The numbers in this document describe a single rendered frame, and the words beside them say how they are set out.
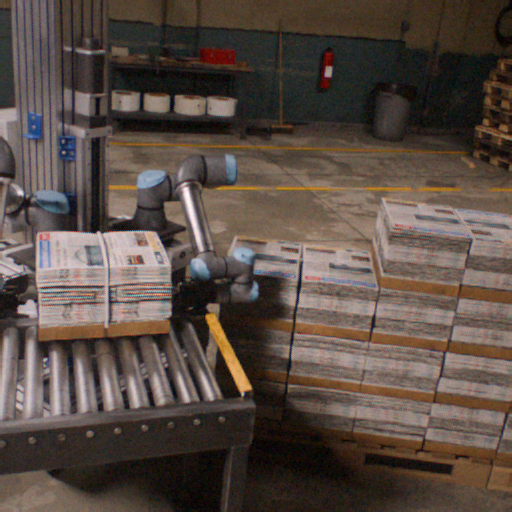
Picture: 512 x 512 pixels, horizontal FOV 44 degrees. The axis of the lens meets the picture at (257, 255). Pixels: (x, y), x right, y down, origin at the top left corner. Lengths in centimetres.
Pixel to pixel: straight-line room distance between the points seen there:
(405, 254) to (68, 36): 143
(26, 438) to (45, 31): 145
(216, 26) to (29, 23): 646
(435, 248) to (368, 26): 751
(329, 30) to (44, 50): 720
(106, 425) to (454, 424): 153
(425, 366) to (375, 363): 19
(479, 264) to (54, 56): 168
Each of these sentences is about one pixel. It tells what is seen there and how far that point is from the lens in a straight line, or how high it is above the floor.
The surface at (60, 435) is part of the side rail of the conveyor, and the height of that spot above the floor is 78.
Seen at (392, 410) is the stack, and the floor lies 32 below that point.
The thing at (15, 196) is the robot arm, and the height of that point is 105.
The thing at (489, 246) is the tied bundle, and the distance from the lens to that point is 237.
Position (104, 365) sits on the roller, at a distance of 182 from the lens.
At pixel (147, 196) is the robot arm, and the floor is 96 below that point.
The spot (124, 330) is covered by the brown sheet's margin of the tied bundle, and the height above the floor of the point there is 83.
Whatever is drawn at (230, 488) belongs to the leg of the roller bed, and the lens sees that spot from 184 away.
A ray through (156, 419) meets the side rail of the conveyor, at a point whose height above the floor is 80.
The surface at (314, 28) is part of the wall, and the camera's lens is 934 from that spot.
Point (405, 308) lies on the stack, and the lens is 242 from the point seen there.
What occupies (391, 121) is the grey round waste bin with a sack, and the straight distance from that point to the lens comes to 935.
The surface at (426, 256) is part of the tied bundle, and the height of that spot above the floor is 98.
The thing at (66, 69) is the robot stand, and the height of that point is 146.
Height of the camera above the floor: 178
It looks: 22 degrees down
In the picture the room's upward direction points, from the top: 6 degrees clockwise
